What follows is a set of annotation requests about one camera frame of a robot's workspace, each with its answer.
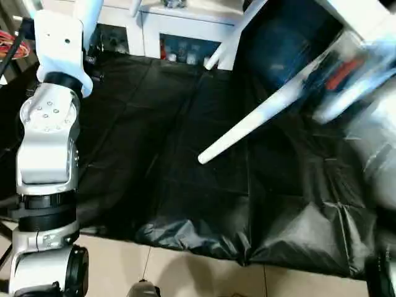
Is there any white plastic table leg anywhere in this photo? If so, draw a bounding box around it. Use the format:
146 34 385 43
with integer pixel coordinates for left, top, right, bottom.
197 34 355 166
203 0 269 71
129 0 144 17
73 0 106 49

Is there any black plastic mat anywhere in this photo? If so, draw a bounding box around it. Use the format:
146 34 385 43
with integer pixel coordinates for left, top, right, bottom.
0 51 396 280

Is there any white cabinet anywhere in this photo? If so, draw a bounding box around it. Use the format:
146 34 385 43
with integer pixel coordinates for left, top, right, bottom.
37 0 247 71

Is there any red wire hanger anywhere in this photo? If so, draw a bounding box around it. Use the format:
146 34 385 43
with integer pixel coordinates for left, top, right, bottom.
0 36 33 61

